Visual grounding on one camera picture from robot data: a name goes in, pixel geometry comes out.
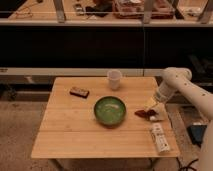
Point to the green bowl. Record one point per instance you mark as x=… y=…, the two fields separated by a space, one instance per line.
x=110 y=111

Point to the brown whiteboard eraser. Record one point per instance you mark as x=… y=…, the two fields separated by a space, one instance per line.
x=79 y=92

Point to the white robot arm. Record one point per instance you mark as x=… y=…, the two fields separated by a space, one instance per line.
x=179 y=79

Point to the translucent plastic cup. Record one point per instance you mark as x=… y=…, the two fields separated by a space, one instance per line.
x=114 y=76

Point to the brown snack packet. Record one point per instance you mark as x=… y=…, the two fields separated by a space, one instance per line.
x=145 y=114

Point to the small white object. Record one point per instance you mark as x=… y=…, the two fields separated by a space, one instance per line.
x=156 y=114

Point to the white remote control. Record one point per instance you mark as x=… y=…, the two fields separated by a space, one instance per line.
x=159 y=138

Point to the wooden shelf with clutter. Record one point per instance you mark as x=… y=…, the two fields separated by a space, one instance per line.
x=133 y=13

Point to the black foot pedal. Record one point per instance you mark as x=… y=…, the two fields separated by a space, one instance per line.
x=196 y=133

